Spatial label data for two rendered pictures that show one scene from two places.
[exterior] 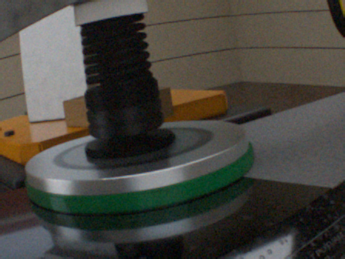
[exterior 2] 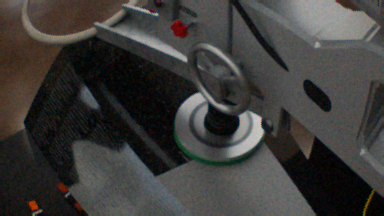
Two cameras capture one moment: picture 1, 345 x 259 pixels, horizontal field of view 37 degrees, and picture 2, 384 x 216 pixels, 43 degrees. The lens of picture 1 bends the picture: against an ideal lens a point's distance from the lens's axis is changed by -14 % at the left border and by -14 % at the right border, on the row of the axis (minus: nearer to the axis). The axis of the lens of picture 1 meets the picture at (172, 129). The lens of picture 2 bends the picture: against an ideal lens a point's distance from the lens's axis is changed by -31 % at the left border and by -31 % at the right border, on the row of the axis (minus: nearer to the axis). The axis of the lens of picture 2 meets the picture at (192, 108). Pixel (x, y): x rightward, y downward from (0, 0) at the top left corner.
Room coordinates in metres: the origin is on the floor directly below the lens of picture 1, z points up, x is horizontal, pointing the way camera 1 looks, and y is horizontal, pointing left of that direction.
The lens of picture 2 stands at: (0.49, -1.01, 2.07)
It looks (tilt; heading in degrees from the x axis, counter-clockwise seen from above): 49 degrees down; 93
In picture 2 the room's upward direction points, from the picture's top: 1 degrees clockwise
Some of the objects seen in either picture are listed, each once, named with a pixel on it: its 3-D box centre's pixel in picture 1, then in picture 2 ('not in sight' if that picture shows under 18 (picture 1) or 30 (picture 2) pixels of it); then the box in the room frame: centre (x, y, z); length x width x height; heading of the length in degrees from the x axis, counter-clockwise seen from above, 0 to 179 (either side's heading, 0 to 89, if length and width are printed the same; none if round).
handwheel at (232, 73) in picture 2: not in sight; (231, 69); (0.52, -0.13, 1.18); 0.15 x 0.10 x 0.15; 138
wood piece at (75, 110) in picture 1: (113, 107); not in sight; (1.02, 0.10, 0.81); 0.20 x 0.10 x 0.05; 42
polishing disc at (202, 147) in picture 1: (130, 153); (221, 124); (0.51, 0.04, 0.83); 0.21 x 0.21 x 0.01
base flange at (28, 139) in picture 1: (81, 118); not in sight; (1.26, 0.20, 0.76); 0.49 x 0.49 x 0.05; 34
